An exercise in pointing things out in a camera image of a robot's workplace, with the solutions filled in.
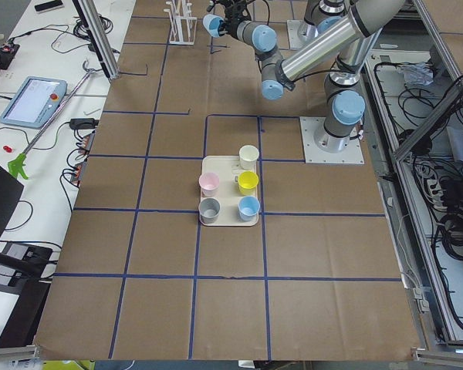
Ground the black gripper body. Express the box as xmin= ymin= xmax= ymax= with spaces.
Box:
xmin=220 ymin=5 xmax=249 ymax=37

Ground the light blue plastic cup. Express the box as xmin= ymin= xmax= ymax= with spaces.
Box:
xmin=202 ymin=14 xmax=223 ymax=38

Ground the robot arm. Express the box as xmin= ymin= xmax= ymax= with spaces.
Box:
xmin=262 ymin=1 xmax=404 ymax=153
xmin=208 ymin=1 xmax=360 ymax=79

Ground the white plastic cup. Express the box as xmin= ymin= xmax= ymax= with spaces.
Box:
xmin=238 ymin=145 xmax=259 ymax=170

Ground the yellow plastic cup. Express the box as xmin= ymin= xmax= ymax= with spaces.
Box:
xmin=238 ymin=171 xmax=259 ymax=196

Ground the pink plastic cup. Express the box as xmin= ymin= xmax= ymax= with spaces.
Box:
xmin=198 ymin=172 xmax=220 ymax=197

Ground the grey plastic cup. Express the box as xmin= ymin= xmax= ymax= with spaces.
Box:
xmin=198 ymin=197 xmax=221 ymax=224

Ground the cream plastic tray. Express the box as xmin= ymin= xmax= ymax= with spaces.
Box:
xmin=200 ymin=156 xmax=259 ymax=227

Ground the smartphone on table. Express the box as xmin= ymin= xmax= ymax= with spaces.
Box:
xmin=34 ymin=0 xmax=64 ymax=13

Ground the black power adapter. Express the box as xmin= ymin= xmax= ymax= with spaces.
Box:
xmin=69 ymin=118 xmax=99 ymax=130

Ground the teach pendant tablet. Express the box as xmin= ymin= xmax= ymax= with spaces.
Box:
xmin=0 ymin=76 xmax=67 ymax=129

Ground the white wire cup rack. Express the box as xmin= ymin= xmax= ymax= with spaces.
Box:
xmin=164 ymin=0 xmax=198 ymax=45

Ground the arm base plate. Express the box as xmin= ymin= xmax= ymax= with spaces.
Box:
xmin=299 ymin=116 xmax=365 ymax=165
xmin=287 ymin=20 xmax=316 ymax=50

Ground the aluminium frame post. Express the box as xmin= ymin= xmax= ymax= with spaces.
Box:
xmin=73 ymin=0 xmax=120 ymax=80

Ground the green handled reacher tool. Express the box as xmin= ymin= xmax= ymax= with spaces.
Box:
xmin=8 ymin=60 xmax=99 ymax=180

